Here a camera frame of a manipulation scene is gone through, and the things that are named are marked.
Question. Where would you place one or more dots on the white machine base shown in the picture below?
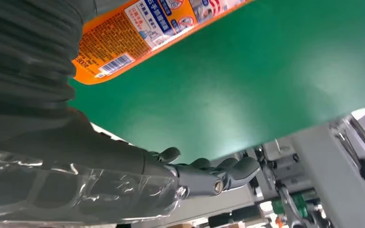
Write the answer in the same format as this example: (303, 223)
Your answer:
(327, 176)

